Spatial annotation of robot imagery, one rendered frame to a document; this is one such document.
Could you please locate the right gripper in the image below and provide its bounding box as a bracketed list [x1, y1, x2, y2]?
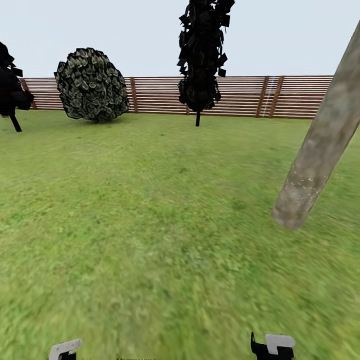
[250, 332, 294, 360]

